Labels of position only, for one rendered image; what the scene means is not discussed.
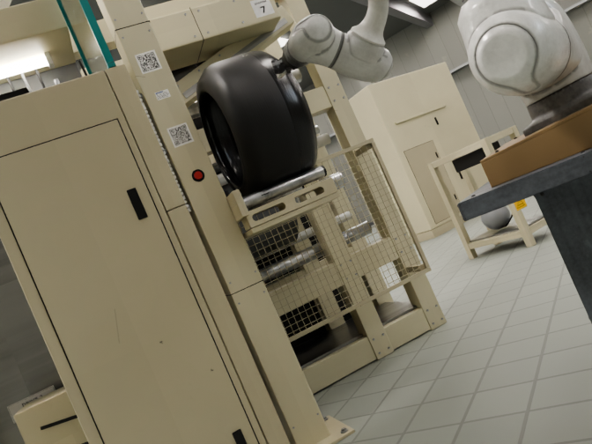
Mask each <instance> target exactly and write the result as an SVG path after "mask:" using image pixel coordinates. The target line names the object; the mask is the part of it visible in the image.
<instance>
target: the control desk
mask: <svg viewBox="0 0 592 444"><path fill-rule="evenodd" d="M184 204H185V201H184V199H183V197H182V194H181V192H180V190H179V187H178V185H177V183H176V180H175V178H174V176H173V173H172V171H171V169H170V166H169V165H168V163H167V159H166V157H165V155H164V152H163V151H162V149H161V146H160V144H159V141H158V139H157V137H156V135H155V132H154V130H153V128H152V125H151V123H150V121H149V118H148V116H147V114H146V112H145V110H144V107H143V104H142V102H141V100H140V99H139V96H138V94H137V90H136V88H135V86H134V85H133V82H132V80H131V78H130V74H129V73H128V71H127V68H126V66H125V64H122V65H118V66H115V67H113V68H109V69H106V70H105V71H99V72H96V73H93V74H90V75H87V76H84V77H81V78H76V79H72V80H70V81H67V82H63V83H61V84H57V85H52V86H49V87H46V88H43V89H40V90H37V91H34V92H29V93H26V94H22V95H19V96H16V97H13V98H10V99H7V100H2V101H0V239H1V241H2V243H3V245H4V248H5V251H6V253H7V255H8V257H9V259H10V261H11V265H12V267H13V269H14V271H15V273H16V275H17V278H18V281H19V283H20V285H21V287H22V290H23V292H24V294H25V296H26V299H27V302H28V304H29V306H30V308H31V310H32V312H33V316H34V318H35V321H36V322H37V324H38V327H39V329H40V331H41V334H42V336H43V338H44V341H45V343H46V345H47V347H48V350H49V353H50V355H51V357H52V360H53V361H54V363H55V367H56V369H57V372H58V373H59V375H60V378H61V380H62V382H63V385H64V387H65V390H66V392H67V394H68V396H69V399H70V401H71V404H72V406H73V408H74V411H75V412H76V414H77V417H78V420H79V423H80V425H81V426H82V429H83V431H84V433H85V437H86V438H87V441H88V443H89V444H291V443H290V441H289V440H288V437H287V435H286V433H285V429H284V428H283V426H282V423H281V421H280V419H279V416H278V414H277V412H276V409H275V407H274V405H273V402H272V401H271V399H270V395H269V393H268V391H267V389H266V387H265V385H264V383H263V379H262V377H261V375H260V373H259V371H258V369H257V366H256V364H255V361H254V359H253V357H252V355H251V352H250V350H249V348H248V345H247V343H246V341H245V338H244V336H243V335H242V332H241V329H240V327H239V324H238V323H237V321H236V318H235V316H234V314H233V310H232V309H231V307H230V304H229V302H228V300H227V297H226V295H225V293H224V290H223V288H222V286H221V284H220V282H219V280H218V276H217V274H216V272H215V270H214V268H213V266H212V264H211V260H210V258H209V256H208V254H207V252H206V250H205V247H204V245H203V242H202V240H201V238H200V236H199V233H198V231H197V230H196V226H195V224H194V222H193V219H192V217H191V216H190V213H189V210H188V208H187V206H186V205H184Z"/></svg>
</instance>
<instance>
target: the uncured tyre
mask: <svg viewBox="0 0 592 444"><path fill-rule="evenodd" d="M244 55H248V56H245V57H241V56H244ZM271 60H278V59H277V58H276V57H274V56H273V55H270V54H269V53H267V52H264V51H250V52H247V53H245V54H241V55H237V56H234V57H231V58H228V59H225V60H222V61H219V62H216V63H213V64H211V65H210V66H208V67H207V68H205V69H204V70H203V73H202V75H201V77H200V78H199V80H198V83H197V87H196V98H197V105H198V110H199V114H200V118H201V122H202V125H203V130H204V133H205V135H206V138H207V141H208V143H209V146H210V148H211V152H212V154H213V156H214V158H215V160H216V162H217V164H218V167H219V169H220V171H221V173H222V174H223V175H224V177H225V179H226V181H227V182H228V184H229V185H230V187H231V188H232V189H233V190H236V189H238V190H239V191H240V192H241V196H242V197H244V196H247V195H249V194H252V193H254V192H256V191H258V190H261V189H265V188H267V187H269V186H271V185H274V184H276V183H278V182H281V181H284V180H286V179H289V178H291V177H293V176H295V175H298V174H302V173H304V172H306V171H308V170H311V169H313V168H315V164H316V161H317V152H318V150H317V137H316V132H315V124H314V121H313V117H312V115H311V111H310V108H309V106H308V104H307V100H306V97H305V95H304V93H303V92H302V90H301V88H300V85H299V83H298V81H297V80H296V78H295V77H294V75H293V74H292V73H290V74H287V73H286V74H285V75H284V76H283V77H282V78H280V79H278V77H277V75H276V74H275V73H274V70H273V68H272V65H271ZM278 61H279V60H278Z"/></svg>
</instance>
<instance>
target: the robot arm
mask: <svg viewBox="0 0 592 444"><path fill-rule="evenodd" d="M462 3H463V7H462V9H461V11H460V15H459V19H458V24H457V25H458V27H459V30H460V33H461V36H462V39H463V42H464V45H465V48H466V51H467V55H468V61H469V65H470V69H471V72H472V74H473V75H474V77H475V78H476V80H477V81H478V82H479V83H480V84H481V85H482V86H483V87H485V88H486V89H488V90H489V91H491V92H493V93H497V94H500V95H505V96H520V97H521V98H522V100H523V102H524V104H525V105H526V107H527V109H528V110H529V114H530V117H531V119H532V123H531V124H530V125H529V126H528V127H527V128H526V129H525V130H524V131H523V132H522V133H523V134H524V136H525V137H526V136H528V135H530V134H532V133H534V132H536V131H538V130H540V129H542V128H544V127H546V126H548V125H550V124H552V123H554V122H556V121H558V120H560V119H562V118H564V117H566V116H568V115H570V114H572V113H574V112H576V111H578V110H580V109H582V108H585V107H587V106H589V105H591V104H592V62H591V61H590V58H589V55H588V52H587V50H586V48H585V46H584V44H583V42H582V40H581V37H580V35H579V34H578V33H577V31H576V29H575V28H574V25H573V23H572V22H571V20H570V18H569V17H568V16H567V15H566V13H565V11H564V10H563V8H562V7H561V6H560V5H559V4H557V3H556V2H555V1H553V0H462ZM388 12H389V0H368V8H367V13H366V16H365V18H364V20H363V21H362V22H361V23H360V24H359V25H357V26H353V27H352V28H351V30H350V31H349V32H348V33H343V32H341V31H339V30H337V29H336V28H335V27H334V26H333V25H332V24H331V22H330V21H329V19H328V18H326V17H325V16H323V15H321V14H312V15H309V16H306V17H305V18H303V19H302V20H301V21H300V22H299V23H298V24H297V25H296V26H295V27H294V28H293V29H292V31H291V33H290V36H289V39H288V41H287V42H286V44H285V46H284V51H283V54H282V57H280V58H279V61H278V60H271V65H272V68H273V70H274V73H275V74H276V75H277V79H280V78H282V77H283V76H284V75H285V74H286V73H287V74H290V73H291V69H293V70H296V69H298V68H301V67H304V66H306V65H308V64H309V63H314V64H319V65H322V66H325V67H328V68H330V69H332V70H334V71H336V72H338V73H339V74H342V75H344V76H346V77H348V78H353V79H357V80H359V81H364V82H369V83H374V82H379V81H381V80H383V79H384V78H386V77H387V75H388V74H389V73H390V72H391V69H392V67H393V58H392V55H391V54H390V53H389V51H388V50H387V49H385V48H384V46H385V40H384V38H383V31H384V27H385V25H386V21H387V17H388Z"/></svg>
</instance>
